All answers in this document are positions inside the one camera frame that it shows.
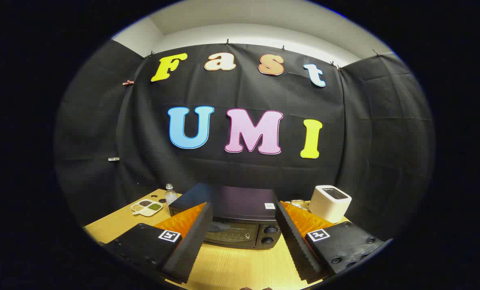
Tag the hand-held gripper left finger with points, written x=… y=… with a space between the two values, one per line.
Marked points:
x=191 y=245

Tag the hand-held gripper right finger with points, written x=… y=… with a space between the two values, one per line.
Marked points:
x=294 y=245

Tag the black toaster oven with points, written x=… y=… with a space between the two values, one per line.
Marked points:
x=240 y=201

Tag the white bread toaster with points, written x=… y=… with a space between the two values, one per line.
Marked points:
x=328 y=207

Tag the white divided snack plate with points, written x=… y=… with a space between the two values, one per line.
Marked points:
x=140 y=208

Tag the black backdrop cloth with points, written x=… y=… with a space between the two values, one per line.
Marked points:
x=244 y=92

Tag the red clothespin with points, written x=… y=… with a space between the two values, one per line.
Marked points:
x=128 y=82

